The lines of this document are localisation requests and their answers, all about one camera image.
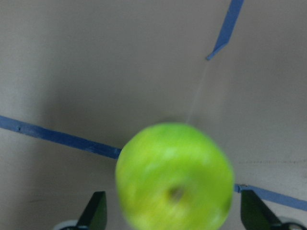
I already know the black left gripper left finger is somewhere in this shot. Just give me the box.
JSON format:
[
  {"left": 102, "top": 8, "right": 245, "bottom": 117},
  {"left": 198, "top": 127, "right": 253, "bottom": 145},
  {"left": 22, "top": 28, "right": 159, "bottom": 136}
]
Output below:
[{"left": 76, "top": 191, "right": 107, "bottom": 230}]

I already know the green apple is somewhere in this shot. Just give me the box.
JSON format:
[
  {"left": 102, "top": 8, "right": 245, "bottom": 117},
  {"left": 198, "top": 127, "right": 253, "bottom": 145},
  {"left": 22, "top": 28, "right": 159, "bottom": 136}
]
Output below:
[{"left": 115, "top": 123, "right": 235, "bottom": 230}]

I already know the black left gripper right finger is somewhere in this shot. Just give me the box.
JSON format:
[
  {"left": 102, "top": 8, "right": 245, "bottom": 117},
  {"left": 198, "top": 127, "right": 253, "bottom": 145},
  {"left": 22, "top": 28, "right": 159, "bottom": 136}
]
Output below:
[{"left": 240, "top": 190, "right": 283, "bottom": 230}]

